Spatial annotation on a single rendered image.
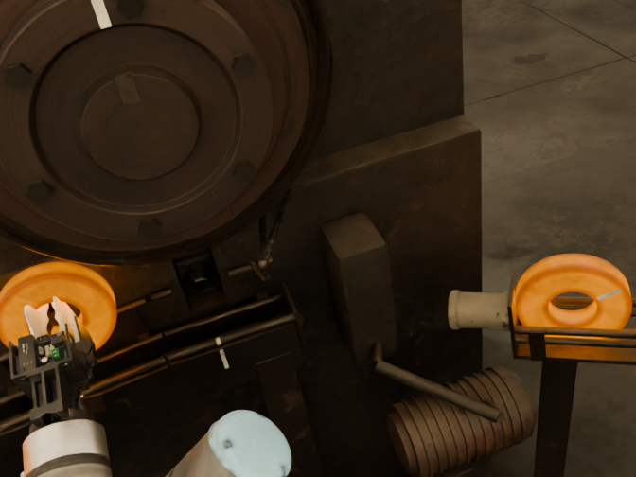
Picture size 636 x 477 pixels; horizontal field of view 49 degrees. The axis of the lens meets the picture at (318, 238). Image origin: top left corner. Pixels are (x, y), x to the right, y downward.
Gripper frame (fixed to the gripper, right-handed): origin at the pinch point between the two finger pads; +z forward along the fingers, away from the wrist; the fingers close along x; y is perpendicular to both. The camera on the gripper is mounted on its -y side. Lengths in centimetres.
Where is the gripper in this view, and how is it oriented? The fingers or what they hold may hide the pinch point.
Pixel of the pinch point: (52, 304)
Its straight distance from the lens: 100.1
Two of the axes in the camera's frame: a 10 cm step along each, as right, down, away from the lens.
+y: -0.6, -5.9, -8.0
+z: -3.2, -7.5, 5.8
